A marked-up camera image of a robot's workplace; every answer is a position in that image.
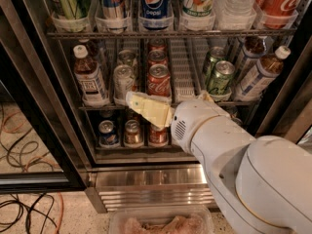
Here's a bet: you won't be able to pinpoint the brown can bottom left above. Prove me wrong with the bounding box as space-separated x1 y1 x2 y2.
124 120 143 146

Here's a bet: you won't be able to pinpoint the wire top shelf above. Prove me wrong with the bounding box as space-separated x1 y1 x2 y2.
46 27 297 41

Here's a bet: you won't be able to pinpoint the red coca-cola can middle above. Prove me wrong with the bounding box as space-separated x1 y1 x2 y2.
147 50 168 67

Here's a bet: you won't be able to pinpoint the empty white shelf tray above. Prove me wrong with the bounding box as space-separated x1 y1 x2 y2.
168 39 200 103

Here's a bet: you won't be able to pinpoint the white diet can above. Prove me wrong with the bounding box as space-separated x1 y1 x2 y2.
117 49 137 69
113 64 137 100

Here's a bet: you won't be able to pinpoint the blue pepsi can bottom shelf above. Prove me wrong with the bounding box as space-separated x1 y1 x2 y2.
98 120 119 146

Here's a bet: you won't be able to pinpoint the black cables on floor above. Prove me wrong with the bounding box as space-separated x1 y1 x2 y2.
0 104 59 234

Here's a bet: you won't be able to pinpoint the red coca-cola can back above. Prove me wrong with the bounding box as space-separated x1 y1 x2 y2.
147 38 167 51

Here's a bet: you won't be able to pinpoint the iced tea bottle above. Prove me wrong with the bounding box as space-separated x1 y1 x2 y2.
73 45 107 107
233 45 291 101
235 36 267 82

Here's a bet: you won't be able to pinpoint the orange cable on floor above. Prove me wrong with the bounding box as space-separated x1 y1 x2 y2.
0 109 64 234

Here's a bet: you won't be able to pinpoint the clear water bottle top shelf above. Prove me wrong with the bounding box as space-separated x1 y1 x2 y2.
215 0 261 21

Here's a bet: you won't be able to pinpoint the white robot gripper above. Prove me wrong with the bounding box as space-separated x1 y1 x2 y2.
126 90 230 153

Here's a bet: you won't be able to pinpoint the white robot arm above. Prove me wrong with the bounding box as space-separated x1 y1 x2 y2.
126 92 312 234

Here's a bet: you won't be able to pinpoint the blue red bull can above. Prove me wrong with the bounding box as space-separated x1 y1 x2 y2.
99 0 127 20

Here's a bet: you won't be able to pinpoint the white diet can front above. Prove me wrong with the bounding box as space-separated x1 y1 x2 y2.
113 64 137 100

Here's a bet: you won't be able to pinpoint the green can top shelf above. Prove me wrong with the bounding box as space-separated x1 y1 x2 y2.
45 0 92 21

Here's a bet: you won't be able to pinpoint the white diet can back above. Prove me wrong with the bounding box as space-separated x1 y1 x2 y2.
117 49 137 69

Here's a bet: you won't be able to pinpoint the green can back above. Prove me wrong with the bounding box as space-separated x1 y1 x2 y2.
202 46 226 78

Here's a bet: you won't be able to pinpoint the iced tea bottle right back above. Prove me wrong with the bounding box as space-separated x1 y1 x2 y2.
235 36 267 82

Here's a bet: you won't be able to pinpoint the red coca-cola can front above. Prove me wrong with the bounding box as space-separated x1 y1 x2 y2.
147 64 171 97

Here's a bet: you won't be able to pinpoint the clear plastic food container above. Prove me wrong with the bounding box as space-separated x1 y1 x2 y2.
108 205 215 234

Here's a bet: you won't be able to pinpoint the iced tea bottle left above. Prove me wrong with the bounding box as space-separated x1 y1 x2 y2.
73 45 107 107

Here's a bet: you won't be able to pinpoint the red coca-cola can top shelf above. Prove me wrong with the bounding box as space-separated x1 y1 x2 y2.
255 0 300 29

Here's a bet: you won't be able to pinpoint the iced tea bottle right front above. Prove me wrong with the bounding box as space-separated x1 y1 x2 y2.
233 45 291 101

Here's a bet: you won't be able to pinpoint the steel fridge base grille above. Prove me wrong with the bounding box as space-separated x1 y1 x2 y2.
85 164 216 214

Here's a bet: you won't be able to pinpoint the green can front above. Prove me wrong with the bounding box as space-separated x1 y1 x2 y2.
207 60 235 96

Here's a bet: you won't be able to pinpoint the glass fridge door left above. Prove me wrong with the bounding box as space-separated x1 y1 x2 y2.
0 0 90 193

